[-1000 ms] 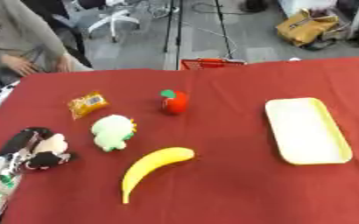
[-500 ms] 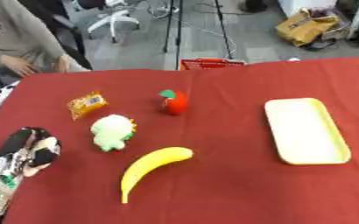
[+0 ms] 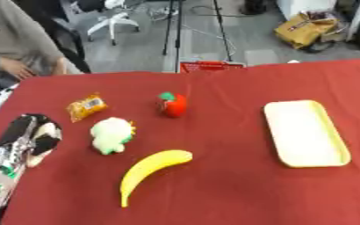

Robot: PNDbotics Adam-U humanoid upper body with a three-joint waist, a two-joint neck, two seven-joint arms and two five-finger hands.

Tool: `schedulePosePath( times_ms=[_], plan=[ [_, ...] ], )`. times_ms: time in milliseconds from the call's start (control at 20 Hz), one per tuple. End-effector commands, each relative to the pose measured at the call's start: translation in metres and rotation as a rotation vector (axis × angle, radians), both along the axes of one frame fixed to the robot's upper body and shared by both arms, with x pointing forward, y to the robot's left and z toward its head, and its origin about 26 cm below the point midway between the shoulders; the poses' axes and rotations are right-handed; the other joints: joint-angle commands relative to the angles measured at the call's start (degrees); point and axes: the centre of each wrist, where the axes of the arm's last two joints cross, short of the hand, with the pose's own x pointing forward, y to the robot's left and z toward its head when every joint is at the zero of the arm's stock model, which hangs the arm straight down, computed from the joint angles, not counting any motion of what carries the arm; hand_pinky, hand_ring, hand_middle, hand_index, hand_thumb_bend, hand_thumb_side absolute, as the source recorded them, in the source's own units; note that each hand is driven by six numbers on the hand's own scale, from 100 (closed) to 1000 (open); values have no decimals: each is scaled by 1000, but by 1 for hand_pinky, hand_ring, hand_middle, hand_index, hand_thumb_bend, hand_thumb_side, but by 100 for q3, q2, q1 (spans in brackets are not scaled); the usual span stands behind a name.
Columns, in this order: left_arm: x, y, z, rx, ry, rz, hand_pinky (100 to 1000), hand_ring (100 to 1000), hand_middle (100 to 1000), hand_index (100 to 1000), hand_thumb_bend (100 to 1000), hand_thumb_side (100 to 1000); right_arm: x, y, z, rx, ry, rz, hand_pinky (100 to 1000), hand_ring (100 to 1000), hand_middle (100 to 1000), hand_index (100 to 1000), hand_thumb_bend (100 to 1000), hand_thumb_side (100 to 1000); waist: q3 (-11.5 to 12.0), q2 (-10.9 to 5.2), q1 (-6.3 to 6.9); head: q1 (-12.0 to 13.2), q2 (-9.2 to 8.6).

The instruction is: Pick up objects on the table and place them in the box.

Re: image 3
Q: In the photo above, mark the orange snack packet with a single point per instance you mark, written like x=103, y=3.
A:
x=87, y=106

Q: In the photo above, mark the black tripod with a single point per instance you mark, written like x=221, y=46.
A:
x=188, y=29

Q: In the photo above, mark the red basket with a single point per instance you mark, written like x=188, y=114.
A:
x=211, y=66

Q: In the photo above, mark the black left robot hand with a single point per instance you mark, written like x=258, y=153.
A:
x=45, y=137

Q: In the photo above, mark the yellow toy banana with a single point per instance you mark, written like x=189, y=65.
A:
x=147, y=168

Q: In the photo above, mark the white and green soft toy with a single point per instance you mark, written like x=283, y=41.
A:
x=111, y=135

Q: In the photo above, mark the black office chair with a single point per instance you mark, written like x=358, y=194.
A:
x=60, y=35

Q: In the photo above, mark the pale yellow tray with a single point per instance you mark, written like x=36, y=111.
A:
x=303, y=133

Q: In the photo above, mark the red toy tomato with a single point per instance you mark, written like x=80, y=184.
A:
x=174, y=105

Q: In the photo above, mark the white office chair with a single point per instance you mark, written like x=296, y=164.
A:
x=111, y=22

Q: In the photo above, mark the person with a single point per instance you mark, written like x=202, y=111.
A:
x=14, y=41

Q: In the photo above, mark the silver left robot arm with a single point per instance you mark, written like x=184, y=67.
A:
x=1, y=175

